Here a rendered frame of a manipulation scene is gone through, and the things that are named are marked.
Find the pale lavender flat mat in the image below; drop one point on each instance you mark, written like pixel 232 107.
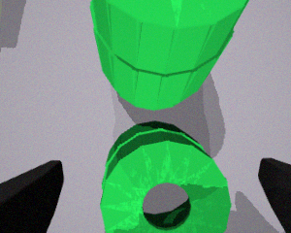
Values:
pixel 57 104

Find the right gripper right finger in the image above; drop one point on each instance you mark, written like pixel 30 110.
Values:
pixel 275 178

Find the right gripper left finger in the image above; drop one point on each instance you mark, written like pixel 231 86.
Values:
pixel 29 200

